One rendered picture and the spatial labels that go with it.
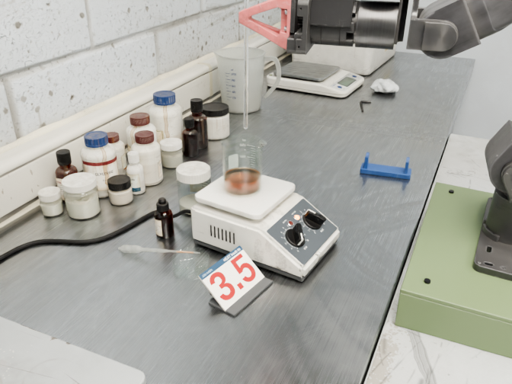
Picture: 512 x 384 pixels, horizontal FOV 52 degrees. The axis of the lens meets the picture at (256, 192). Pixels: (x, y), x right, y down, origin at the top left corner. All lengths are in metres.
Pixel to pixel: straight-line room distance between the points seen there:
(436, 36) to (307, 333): 0.39
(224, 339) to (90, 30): 0.71
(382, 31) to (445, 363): 0.40
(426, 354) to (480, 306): 0.09
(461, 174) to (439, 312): 0.50
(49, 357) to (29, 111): 0.50
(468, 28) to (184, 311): 0.49
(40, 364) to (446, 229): 0.57
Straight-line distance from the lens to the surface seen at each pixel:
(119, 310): 0.74
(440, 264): 0.74
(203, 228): 0.82
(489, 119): 2.18
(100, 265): 0.83
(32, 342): 0.71
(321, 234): 0.81
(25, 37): 1.03
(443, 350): 0.70
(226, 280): 0.73
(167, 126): 1.14
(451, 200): 0.89
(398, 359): 0.68
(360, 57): 1.76
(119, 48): 1.22
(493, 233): 0.80
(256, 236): 0.76
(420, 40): 0.67
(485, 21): 0.68
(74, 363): 0.67
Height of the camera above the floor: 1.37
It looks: 28 degrees down
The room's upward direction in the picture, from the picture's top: straight up
